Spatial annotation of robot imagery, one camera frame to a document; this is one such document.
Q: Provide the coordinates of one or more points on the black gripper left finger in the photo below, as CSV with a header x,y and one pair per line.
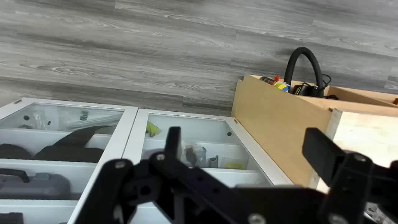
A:
x,y
186,178

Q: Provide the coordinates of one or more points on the clear plastic bag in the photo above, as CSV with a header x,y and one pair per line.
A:
x,y
53,118

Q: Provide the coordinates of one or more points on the light wooden box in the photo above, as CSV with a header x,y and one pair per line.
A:
x,y
281,128

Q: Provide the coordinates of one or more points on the grey metal bracket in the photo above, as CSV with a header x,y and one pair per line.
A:
x,y
191,157
213,162

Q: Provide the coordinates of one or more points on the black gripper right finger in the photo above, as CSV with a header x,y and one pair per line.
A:
x,y
356,186

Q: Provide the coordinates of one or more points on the yellow-green small item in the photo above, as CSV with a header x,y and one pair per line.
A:
x,y
152,129

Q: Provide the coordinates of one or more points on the flat yellow item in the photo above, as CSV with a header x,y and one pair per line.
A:
x,y
234,165

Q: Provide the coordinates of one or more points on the white display cabinet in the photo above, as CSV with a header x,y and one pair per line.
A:
x,y
62,169

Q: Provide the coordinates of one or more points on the small red item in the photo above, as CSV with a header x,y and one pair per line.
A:
x,y
276,77

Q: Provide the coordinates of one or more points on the grey plastic tool case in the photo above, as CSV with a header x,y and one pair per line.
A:
x,y
41,185

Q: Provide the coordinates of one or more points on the black soft bag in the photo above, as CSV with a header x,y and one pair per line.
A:
x,y
66,150

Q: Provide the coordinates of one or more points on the yellow blue small item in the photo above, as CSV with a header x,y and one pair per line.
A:
x,y
281,86

